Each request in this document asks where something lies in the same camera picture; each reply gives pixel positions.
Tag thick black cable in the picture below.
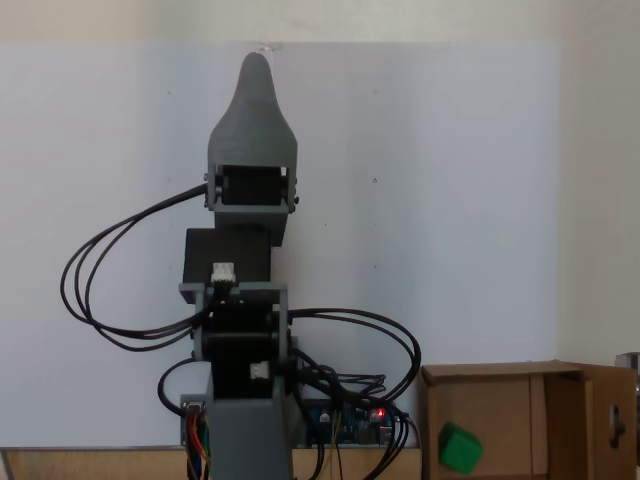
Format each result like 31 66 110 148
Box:
157 360 211 417

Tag green dice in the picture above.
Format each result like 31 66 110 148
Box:
438 420 485 476

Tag small circuit board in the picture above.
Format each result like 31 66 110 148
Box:
181 398 211 446

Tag black three-wire servo cable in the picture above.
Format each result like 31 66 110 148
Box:
288 308 423 416
292 347 389 402
59 182 211 353

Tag grey teardrop gripper finger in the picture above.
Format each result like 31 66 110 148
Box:
203 51 301 215

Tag blue circuit board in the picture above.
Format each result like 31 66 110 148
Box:
299 399 399 447

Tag long yellow wire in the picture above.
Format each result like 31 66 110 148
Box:
325 412 341 480

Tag brown cardboard box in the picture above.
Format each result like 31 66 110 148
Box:
417 359 640 480

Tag grey board mounting plate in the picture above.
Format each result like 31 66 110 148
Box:
179 393 400 449

